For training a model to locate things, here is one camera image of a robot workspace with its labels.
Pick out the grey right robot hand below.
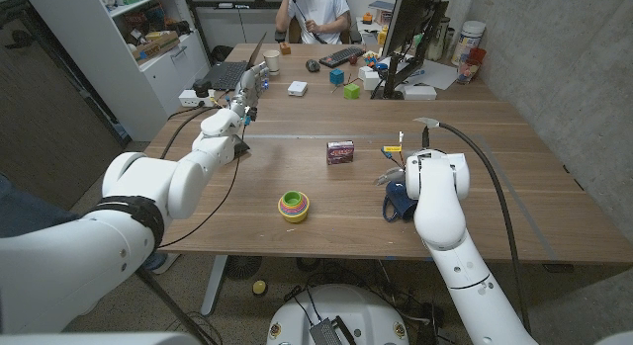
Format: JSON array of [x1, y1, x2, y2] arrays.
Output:
[[374, 166, 407, 187]]

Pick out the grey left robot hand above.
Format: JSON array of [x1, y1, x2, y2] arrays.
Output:
[[227, 61, 271, 122]]

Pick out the dark blue mug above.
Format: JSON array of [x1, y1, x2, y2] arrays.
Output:
[[381, 180, 419, 223]]

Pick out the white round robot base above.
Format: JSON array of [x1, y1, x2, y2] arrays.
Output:
[[266, 284, 410, 345]]

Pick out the paper coffee cup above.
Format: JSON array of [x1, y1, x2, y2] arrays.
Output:
[[262, 48, 282, 77]]

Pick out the purple snack package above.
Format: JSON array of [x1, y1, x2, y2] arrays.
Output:
[[325, 139, 356, 166]]

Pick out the red lidded clear cup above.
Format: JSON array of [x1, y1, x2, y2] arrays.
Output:
[[456, 46, 488, 86]]

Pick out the black laptop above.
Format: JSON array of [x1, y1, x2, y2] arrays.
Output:
[[202, 32, 268, 92]]

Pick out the black power adapter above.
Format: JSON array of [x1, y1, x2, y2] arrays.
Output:
[[192, 78, 215, 99]]

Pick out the white power strip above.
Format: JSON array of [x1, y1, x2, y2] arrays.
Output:
[[178, 88, 220, 109]]

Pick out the flat white box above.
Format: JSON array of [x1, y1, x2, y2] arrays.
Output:
[[403, 84, 438, 102]]

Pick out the black keyboard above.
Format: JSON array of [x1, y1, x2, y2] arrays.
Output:
[[318, 45, 367, 69]]

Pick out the cardboard box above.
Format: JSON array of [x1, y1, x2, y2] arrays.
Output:
[[132, 31, 182, 62]]

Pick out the rainbow stacking cups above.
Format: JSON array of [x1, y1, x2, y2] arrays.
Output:
[[277, 190, 311, 224]]

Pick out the seated person in white shirt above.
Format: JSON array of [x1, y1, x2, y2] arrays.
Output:
[[274, 0, 352, 45]]

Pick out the white paper sheets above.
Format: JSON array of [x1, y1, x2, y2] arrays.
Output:
[[395, 57, 459, 92]]

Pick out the colourful toy pile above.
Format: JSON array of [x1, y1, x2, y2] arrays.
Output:
[[362, 49, 390, 72]]

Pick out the white shelf cabinet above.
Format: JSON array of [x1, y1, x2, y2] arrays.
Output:
[[22, 0, 212, 142]]

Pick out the dark thermos bottle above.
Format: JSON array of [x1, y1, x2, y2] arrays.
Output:
[[427, 16, 452, 62]]

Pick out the white plastic canister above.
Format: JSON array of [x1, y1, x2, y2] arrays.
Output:
[[450, 20, 488, 67]]

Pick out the black computer monitor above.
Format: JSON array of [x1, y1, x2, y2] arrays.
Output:
[[381, 0, 445, 58]]

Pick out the grey finned electronics box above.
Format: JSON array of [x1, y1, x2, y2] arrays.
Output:
[[309, 317, 346, 345]]

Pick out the black round floor fan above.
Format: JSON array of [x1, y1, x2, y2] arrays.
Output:
[[225, 255, 263, 281]]

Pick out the white table leg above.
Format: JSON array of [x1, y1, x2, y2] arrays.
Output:
[[201, 254, 228, 316]]

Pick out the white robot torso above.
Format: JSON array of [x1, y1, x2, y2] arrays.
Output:
[[0, 331, 199, 345]]

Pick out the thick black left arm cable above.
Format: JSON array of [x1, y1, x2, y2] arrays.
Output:
[[158, 106, 222, 161]]

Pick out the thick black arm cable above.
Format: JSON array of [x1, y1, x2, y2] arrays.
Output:
[[413, 117, 533, 334], [158, 106, 222, 161]]

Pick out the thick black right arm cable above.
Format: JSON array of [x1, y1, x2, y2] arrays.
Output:
[[413, 117, 533, 334]]

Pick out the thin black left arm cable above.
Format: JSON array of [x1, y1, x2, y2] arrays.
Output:
[[157, 117, 248, 250]]

